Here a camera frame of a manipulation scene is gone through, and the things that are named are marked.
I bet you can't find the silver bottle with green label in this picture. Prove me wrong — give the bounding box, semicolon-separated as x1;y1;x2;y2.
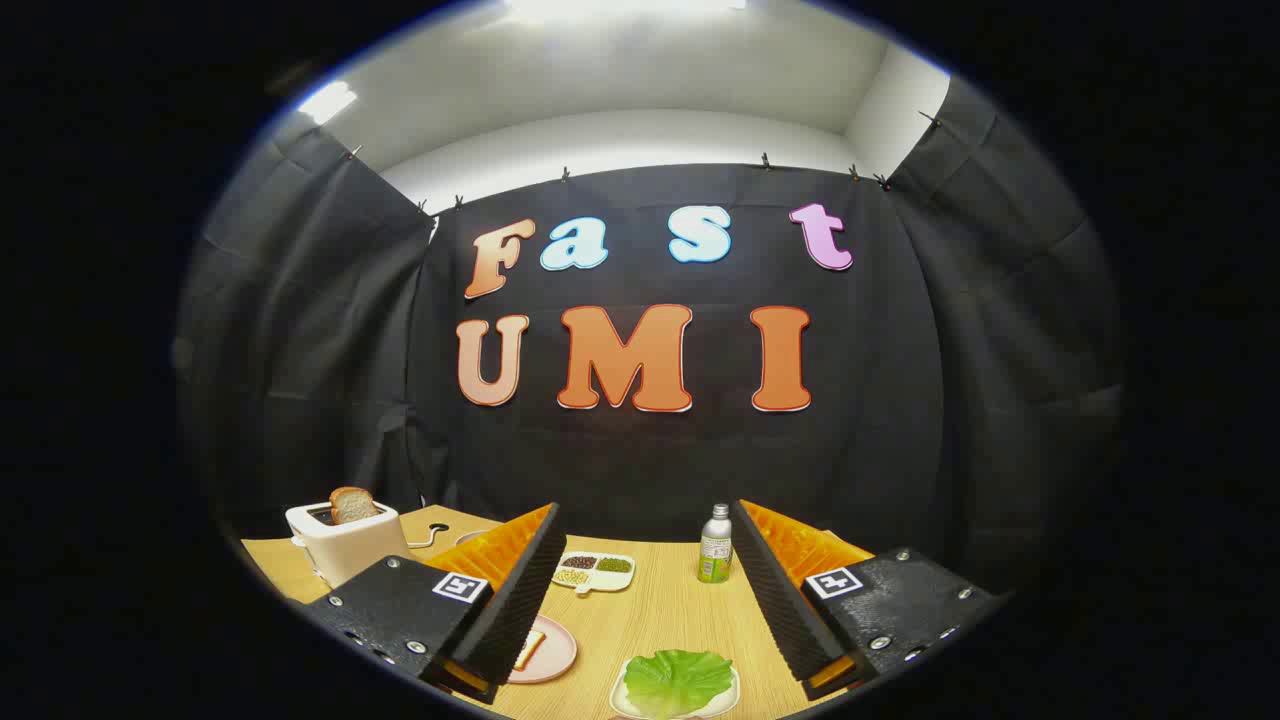
697;503;734;585

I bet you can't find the white toaster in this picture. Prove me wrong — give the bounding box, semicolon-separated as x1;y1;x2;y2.
285;500;411;591

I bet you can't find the black backdrop cloth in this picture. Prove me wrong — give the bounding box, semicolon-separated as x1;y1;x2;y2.
175;75;1126;601

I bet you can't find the ceiling light panel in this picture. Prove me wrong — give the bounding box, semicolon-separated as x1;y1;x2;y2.
297;80;359;126

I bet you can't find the green lettuce leaf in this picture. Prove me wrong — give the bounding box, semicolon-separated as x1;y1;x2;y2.
623;649;736;719

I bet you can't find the toasted bread slice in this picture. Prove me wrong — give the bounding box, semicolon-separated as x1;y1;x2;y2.
330;487;381;526

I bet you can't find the white divided dish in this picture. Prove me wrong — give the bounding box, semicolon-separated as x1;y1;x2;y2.
552;550;637;598

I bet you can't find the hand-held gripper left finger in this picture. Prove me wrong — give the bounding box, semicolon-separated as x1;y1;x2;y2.
300;502;568;706

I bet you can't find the white square plate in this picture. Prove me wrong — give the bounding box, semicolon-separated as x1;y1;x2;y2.
609;655;742;720

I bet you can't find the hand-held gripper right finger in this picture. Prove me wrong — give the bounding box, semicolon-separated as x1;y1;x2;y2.
728;498;1004;701

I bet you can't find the pink round plate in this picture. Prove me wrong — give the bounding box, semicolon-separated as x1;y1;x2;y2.
505;614;579;686

